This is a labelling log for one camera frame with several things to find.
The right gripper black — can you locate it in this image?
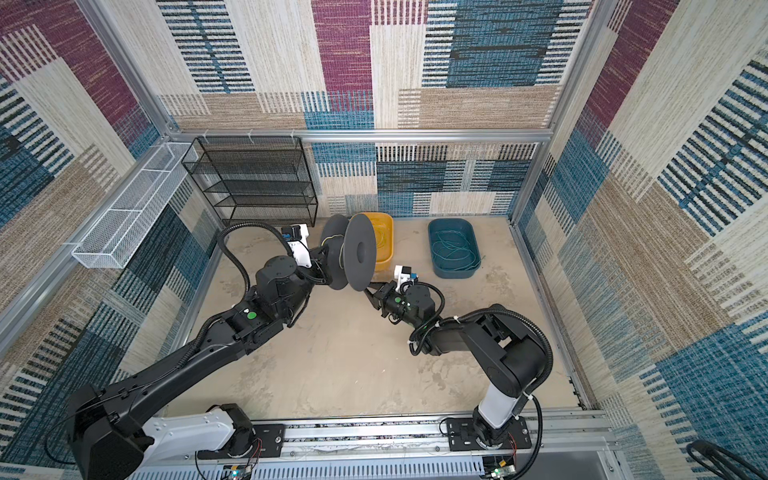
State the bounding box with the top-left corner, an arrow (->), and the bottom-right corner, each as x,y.
359,280 -> 420,329

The dark grey cable spool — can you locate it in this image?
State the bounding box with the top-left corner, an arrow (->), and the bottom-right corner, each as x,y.
321,214 -> 377,291

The yellow plastic tray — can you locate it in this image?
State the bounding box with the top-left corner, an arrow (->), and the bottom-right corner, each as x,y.
364,212 -> 394,273

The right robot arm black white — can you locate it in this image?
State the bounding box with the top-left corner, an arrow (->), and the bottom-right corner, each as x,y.
364,280 -> 554,449

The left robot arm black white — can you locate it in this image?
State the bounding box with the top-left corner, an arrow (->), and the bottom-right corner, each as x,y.
63,221 -> 346,479

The teal plastic tray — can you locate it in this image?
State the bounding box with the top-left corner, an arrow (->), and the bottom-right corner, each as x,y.
428,218 -> 482,280

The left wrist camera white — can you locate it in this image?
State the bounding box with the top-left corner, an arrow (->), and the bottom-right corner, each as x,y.
281,224 -> 312,268

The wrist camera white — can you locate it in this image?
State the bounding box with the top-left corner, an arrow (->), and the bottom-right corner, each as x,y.
281,224 -> 312,268
394,265 -> 418,293

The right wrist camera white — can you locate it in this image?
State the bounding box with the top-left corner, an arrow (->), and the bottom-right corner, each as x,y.
394,265 -> 418,293

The green cable in teal tray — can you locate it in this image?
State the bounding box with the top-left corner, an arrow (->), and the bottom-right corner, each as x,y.
434,232 -> 481,271

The black wire mesh shelf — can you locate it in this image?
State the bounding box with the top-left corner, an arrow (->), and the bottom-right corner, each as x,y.
181,136 -> 319,227

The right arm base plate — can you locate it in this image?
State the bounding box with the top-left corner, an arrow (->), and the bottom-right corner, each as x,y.
438,417 -> 533,452

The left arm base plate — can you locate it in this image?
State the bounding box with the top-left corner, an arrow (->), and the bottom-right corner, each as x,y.
197,423 -> 286,462

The white wire mesh basket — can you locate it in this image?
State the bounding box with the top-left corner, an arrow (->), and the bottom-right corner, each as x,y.
72,142 -> 189,269

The aluminium rail front frame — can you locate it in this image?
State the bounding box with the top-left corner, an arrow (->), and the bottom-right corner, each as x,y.
126,409 -> 632,479

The black cable bottom right corner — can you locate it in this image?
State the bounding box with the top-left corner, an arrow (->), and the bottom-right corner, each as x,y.
685,439 -> 768,480

